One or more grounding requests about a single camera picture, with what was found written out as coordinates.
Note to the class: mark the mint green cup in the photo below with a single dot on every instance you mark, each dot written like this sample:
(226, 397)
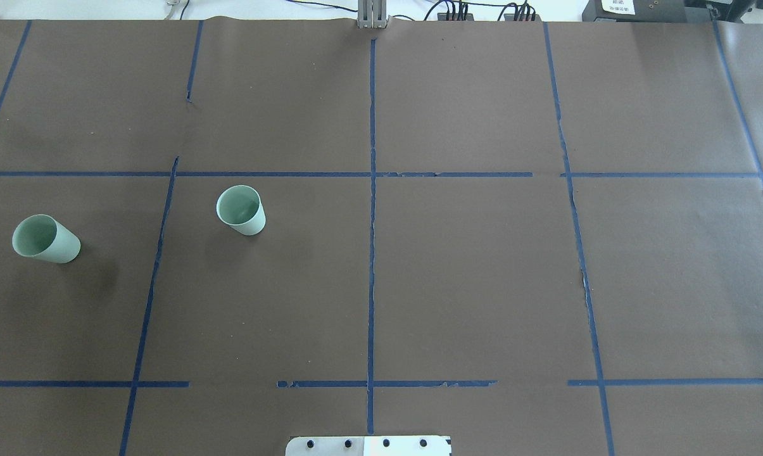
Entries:
(240, 207)
(41, 237)

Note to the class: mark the brown paper table cover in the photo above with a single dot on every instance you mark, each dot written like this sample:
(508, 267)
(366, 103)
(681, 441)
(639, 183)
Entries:
(534, 238)

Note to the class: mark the orange black power strip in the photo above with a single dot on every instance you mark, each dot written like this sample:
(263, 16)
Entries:
(456, 11)

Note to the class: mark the black computer box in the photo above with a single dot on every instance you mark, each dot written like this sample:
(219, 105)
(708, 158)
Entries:
(643, 12)

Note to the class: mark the aluminium frame post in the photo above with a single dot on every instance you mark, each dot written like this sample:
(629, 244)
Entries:
(372, 14)

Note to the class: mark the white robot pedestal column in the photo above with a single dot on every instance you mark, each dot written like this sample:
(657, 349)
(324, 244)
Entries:
(370, 445)

